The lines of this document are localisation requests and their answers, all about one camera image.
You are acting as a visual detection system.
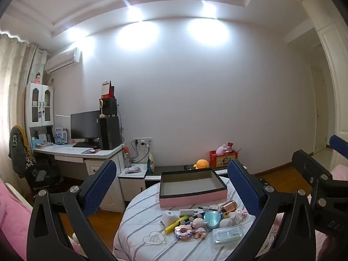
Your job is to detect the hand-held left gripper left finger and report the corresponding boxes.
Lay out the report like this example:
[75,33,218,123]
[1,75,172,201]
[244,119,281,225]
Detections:
[26,159,119,261]

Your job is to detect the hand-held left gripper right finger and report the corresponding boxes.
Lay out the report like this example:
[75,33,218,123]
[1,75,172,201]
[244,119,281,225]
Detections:
[227,160,317,261]

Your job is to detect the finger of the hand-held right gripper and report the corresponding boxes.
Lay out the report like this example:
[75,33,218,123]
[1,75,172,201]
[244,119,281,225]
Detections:
[329,134,348,153]
[291,149,348,218]

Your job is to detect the rose gold metal cup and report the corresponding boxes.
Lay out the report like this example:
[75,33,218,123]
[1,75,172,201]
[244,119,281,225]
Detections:
[220,200,239,215]

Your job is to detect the teal round case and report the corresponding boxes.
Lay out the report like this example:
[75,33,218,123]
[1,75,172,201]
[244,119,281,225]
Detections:
[204,212,221,229]

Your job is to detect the green translucent plastic case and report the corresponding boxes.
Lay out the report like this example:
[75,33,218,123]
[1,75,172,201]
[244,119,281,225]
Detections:
[212,225,243,247]

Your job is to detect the pink box with black rim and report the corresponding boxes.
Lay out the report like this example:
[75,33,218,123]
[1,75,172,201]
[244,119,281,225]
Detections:
[159,168,228,207]

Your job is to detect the white charger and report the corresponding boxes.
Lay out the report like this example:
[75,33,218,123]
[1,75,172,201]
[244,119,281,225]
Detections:
[179,209,201,218]

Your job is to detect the yellow highlighter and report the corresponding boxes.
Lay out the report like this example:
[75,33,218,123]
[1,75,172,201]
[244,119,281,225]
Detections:
[164,215,190,234]

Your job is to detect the white nightstand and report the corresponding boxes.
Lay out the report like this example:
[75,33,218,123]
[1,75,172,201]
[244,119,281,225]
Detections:
[118,163,149,203]

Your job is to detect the red storage box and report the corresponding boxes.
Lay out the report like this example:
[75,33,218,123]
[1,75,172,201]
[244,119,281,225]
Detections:
[209,150,239,168]

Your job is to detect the white desk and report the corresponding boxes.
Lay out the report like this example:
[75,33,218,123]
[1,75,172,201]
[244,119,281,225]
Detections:
[32,143,125,212]

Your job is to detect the bottle with orange cap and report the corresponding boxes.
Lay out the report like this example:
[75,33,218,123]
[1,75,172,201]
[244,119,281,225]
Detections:
[124,147,133,168]

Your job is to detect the black keyboard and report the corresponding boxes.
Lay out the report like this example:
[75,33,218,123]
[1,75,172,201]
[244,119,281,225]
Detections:
[73,141,100,149]

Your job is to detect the striped white tablecloth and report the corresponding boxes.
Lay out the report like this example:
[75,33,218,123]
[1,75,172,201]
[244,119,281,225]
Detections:
[113,175,275,261]

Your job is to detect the black computer tower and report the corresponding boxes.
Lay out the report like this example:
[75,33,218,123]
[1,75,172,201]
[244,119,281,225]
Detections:
[99,116,122,150]

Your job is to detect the colourful snack bag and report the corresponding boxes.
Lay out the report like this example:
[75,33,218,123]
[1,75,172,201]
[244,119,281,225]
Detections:
[147,152,156,173]

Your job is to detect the blue white box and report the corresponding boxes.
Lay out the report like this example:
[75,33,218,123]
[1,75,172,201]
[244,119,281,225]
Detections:
[54,130,67,144]

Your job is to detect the black computer monitor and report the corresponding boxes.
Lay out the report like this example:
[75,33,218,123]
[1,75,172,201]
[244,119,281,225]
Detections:
[70,110,102,145]

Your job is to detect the black speaker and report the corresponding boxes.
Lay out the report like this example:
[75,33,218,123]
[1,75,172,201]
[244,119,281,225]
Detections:
[102,98,118,117]

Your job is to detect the white wardrobe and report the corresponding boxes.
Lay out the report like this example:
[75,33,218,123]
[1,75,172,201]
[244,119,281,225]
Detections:
[300,0,348,169]

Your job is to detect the pink blanket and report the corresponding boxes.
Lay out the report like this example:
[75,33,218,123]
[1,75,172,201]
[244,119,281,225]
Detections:
[0,179,37,261]

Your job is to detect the red desk calendar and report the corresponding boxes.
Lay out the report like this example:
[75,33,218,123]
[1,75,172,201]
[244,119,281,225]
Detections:
[101,80,115,99]

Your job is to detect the white glass-door cabinet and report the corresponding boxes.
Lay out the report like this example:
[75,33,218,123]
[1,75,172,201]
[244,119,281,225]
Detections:
[26,83,55,143]

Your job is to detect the white air conditioner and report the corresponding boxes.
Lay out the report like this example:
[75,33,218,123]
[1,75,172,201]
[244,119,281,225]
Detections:
[45,47,82,74]

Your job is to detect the beige curtain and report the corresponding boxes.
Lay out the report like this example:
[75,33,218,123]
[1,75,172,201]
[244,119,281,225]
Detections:
[0,33,47,191]

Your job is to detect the black power cables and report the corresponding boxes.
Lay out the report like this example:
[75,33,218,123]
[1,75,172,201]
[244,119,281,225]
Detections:
[132,140,151,164]

